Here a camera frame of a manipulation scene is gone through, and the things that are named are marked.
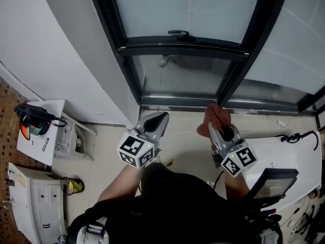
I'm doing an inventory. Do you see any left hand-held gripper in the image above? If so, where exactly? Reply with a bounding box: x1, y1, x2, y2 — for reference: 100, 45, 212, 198
116, 111, 170, 169

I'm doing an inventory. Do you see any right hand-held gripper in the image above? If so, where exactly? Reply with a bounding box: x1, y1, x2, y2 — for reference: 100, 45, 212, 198
208, 123, 258, 178

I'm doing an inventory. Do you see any dark red cloth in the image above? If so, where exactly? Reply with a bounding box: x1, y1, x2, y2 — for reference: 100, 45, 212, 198
197, 103, 232, 138

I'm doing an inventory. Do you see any clear window glass pane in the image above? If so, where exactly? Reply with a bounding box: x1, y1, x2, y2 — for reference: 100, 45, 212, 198
132, 54, 233, 96

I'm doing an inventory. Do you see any person's right forearm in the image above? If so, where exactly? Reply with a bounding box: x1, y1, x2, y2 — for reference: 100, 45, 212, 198
223, 170, 251, 203

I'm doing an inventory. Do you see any person's left forearm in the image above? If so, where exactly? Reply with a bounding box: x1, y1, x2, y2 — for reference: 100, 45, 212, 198
97, 164, 143, 203

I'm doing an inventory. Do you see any white low cabinet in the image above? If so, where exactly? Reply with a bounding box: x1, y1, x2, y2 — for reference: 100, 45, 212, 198
243, 130, 322, 210

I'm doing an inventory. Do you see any chest-mounted display screen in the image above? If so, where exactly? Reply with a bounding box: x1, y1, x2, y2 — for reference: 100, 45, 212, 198
250, 168, 299, 200

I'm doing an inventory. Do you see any black curved tool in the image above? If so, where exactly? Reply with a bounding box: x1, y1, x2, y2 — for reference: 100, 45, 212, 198
275, 130, 319, 151

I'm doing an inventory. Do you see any large half-frosted window pane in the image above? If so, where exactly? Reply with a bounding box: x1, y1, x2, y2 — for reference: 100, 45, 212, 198
230, 0, 325, 105

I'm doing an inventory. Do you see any small white table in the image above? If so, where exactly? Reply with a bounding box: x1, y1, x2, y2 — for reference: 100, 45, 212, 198
16, 100, 66, 166

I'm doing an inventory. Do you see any black orange bag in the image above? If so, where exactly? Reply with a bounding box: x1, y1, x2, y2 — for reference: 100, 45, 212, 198
14, 103, 68, 141

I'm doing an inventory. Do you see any frosted window sash pane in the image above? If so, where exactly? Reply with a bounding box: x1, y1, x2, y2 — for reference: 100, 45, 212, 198
111, 0, 262, 44

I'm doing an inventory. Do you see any grey chest harness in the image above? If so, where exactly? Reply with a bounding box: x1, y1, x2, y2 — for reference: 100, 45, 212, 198
76, 217, 110, 244

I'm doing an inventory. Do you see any white drawer cabinet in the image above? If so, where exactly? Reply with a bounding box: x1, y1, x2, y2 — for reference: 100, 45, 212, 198
7, 161, 67, 244

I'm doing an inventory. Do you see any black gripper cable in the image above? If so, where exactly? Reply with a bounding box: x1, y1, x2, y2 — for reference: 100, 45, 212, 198
212, 170, 224, 191

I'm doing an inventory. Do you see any black window handle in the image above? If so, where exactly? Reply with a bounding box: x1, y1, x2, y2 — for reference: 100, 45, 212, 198
168, 29, 197, 41

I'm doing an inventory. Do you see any wire trash bin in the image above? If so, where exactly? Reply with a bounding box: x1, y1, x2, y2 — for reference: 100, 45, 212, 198
60, 176, 85, 196

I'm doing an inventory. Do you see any black cable bundle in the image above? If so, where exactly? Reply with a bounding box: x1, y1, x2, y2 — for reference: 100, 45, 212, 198
286, 204, 325, 243

